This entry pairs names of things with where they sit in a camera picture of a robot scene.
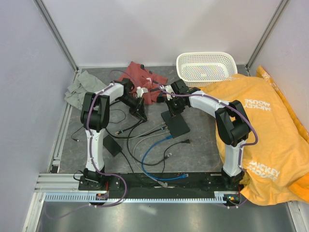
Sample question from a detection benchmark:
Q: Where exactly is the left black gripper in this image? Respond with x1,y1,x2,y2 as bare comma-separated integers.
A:
116,94,146,121

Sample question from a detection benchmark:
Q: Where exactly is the black network switch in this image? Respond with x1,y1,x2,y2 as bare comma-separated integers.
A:
161,111,190,139

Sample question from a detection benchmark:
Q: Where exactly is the black ethernet cable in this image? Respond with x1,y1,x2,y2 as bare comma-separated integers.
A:
71,106,173,166

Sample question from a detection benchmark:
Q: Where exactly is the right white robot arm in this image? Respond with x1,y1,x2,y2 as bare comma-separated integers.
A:
160,80,251,190

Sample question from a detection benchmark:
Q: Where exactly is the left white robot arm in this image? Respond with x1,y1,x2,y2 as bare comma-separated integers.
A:
80,78,148,190

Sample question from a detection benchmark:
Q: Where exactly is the red cloth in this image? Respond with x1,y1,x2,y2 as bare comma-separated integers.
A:
118,61,168,105

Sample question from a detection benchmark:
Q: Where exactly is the white plastic basket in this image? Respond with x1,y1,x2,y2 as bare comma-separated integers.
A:
176,52,238,87

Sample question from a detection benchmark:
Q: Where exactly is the black power adapter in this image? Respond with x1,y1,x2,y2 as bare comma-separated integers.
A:
103,135,122,157

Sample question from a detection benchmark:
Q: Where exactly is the grey cloth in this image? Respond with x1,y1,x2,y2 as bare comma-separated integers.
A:
64,71,106,110

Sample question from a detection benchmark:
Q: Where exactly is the orange Mickey Mouse blanket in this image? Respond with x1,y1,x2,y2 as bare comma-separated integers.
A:
203,67,309,206

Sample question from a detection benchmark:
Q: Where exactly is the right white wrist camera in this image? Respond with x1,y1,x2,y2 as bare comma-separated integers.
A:
159,85,174,101

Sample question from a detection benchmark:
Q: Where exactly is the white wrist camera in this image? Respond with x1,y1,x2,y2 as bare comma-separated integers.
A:
136,87,148,98
159,85,174,101

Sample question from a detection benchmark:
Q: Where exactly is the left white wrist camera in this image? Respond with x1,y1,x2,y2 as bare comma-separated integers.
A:
136,87,148,98

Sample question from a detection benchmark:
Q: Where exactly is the blue ethernet cable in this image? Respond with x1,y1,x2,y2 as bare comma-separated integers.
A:
141,135,189,181

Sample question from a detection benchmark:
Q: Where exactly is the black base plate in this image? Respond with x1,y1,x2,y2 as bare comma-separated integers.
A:
78,172,241,198

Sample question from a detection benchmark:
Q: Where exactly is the grey ethernet cable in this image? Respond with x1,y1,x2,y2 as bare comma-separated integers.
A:
115,125,168,188

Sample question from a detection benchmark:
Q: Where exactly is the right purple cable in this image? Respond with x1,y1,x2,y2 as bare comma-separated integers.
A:
158,84,259,209

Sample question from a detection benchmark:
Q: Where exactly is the aluminium rail left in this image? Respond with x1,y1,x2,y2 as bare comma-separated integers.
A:
47,70,82,173

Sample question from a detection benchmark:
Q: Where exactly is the white slotted cable duct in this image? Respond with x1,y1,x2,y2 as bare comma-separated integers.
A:
44,191,238,203

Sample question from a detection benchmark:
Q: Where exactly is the right aluminium frame post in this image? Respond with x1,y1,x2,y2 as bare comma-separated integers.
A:
245,0,290,73

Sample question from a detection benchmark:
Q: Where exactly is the aluminium frame post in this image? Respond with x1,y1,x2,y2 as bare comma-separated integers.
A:
34,0,79,72
245,0,290,73

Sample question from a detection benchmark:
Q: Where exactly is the left aluminium frame post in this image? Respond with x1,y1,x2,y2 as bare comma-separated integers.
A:
34,0,79,72

